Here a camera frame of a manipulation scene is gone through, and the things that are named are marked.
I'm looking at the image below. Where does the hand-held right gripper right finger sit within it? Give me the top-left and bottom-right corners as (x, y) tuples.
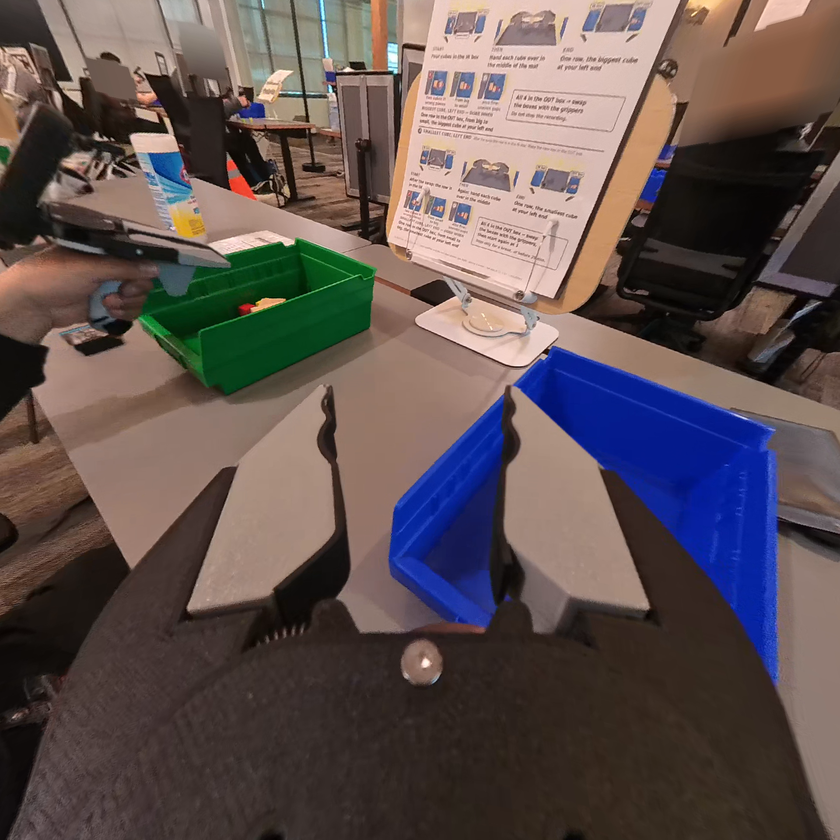
(490, 386), (652, 632)

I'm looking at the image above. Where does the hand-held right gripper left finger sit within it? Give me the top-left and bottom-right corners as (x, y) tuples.
(186, 385), (352, 621)

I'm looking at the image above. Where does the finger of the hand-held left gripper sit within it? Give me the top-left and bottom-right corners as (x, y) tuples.
(120, 223), (232, 269)
(41, 199), (166, 235)

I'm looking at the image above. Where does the green plastic bin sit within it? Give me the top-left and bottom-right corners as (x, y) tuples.
(136, 238), (378, 396)

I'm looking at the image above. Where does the blue plastic bin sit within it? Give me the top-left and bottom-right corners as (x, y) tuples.
(388, 346), (781, 685)

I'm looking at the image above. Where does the person's left hand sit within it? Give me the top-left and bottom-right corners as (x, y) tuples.
(0, 245), (160, 345)

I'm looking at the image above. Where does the white wipes canister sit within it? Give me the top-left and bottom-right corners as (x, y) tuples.
(129, 133), (208, 244)

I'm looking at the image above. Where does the printed paper sheet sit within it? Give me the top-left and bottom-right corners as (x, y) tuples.
(206, 230), (296, 258)

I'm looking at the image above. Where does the black case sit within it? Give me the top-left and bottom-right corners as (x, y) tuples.
(59, 325), (127, 357)

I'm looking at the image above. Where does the wooden office table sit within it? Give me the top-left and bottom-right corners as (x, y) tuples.
(226, 117), (318, 203)

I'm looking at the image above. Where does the black floor lamp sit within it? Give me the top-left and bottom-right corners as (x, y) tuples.
(289, 0), (329, 173)

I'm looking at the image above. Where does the grey partition panel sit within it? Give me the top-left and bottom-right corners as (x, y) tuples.
(335, 71), (399, 202)

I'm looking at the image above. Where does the wooden stand board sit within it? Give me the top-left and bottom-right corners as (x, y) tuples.
(385, 69), (677, 315)

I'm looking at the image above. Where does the black mesh office chair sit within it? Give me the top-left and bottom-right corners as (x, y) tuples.
(616, 140), (829, 332)

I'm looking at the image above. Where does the printed instruction sheet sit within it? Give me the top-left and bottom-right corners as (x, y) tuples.
(396, 0), (688, 300)

